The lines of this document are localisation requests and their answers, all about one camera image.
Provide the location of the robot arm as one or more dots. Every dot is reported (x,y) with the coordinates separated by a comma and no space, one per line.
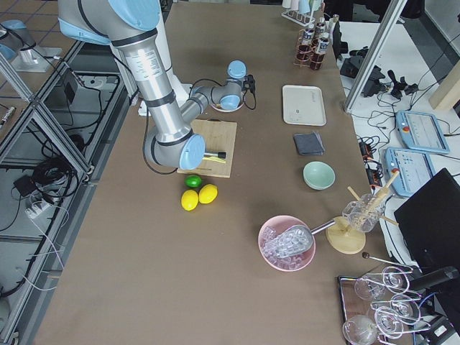
(131,27)

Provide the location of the beige serving tray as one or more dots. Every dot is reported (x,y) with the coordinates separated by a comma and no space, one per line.
(303,105)

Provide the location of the wine glass rack tray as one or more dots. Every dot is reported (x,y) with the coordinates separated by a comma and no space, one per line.
(386,298)

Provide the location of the yellow lemon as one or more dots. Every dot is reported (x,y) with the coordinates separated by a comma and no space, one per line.
(208,194)
(189,200)

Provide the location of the wooden cutting board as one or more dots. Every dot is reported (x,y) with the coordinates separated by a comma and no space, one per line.
(220,137)

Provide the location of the green lime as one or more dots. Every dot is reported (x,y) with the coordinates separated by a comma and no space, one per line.
(193,181)

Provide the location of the pink bowl with ice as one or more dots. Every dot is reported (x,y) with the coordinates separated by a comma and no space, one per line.
(266,241)

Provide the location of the white round plate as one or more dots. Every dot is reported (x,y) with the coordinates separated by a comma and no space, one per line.
(218,107)

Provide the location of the grey folded cloth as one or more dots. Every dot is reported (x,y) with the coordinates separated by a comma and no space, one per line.
(309,144)

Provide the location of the green ceramic bowl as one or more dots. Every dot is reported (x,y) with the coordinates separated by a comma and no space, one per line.
(318,175)

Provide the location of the metal ice scoop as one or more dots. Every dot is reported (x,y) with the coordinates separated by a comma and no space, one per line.
(297,239)

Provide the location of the wooden mug tree stand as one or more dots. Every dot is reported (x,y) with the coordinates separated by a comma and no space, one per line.
(345,239)

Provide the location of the glass mug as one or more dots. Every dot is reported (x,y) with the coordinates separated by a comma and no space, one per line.
(364,214)

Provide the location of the bottle in rack middle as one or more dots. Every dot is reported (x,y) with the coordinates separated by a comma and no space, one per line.
(306,41)

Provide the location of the bottle in rack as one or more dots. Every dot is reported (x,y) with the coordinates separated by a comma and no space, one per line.
(306,41)
(320,27)
(322,48)

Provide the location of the bottle in rack front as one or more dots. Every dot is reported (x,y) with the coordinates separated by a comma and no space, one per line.
(322,48)

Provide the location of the bottle in rack rear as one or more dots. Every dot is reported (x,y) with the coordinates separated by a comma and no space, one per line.
(320,27)

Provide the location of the black monitor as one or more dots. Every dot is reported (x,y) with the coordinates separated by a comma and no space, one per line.
(429,222)

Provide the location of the yellow handled knife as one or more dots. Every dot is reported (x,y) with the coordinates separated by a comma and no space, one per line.
(219,157)

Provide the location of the copper wire bottle rack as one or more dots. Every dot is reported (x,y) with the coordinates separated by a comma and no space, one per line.
(307,60)

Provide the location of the aluminium frame post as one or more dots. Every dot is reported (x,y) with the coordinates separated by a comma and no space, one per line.
(385,27)

